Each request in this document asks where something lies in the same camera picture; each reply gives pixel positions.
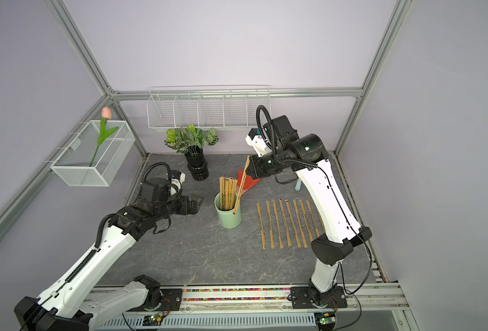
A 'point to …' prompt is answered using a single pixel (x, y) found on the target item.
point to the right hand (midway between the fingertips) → (248, 170)
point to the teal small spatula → (298, 186)
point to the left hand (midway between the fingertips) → (192, 199)
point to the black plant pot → (197, 165)
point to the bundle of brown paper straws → (227, 191)
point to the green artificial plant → (182, 139)
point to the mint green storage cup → (227, 218)
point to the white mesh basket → (73, 165)
